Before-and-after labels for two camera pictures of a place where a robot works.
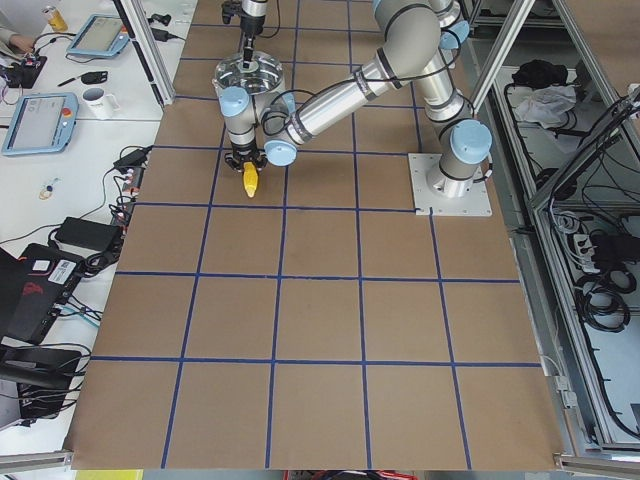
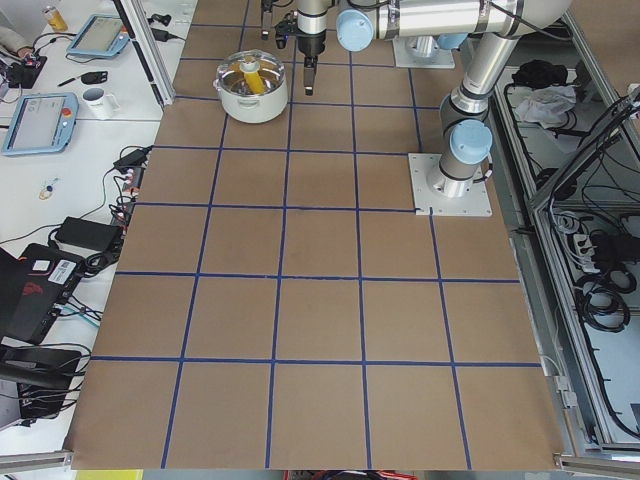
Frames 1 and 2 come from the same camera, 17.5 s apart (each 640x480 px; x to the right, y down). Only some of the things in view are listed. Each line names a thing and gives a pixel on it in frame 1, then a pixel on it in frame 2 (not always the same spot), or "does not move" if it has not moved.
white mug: (99, 105) does not move
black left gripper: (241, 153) -> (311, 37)
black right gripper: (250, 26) -> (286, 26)
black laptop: (33, 288) does not move
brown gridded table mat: (324, 323) does not move
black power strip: (131, 185) does not move
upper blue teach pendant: (99, 35) does not move
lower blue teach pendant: (42, 123) does not move
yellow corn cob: (250, 178) -> (254, 82)
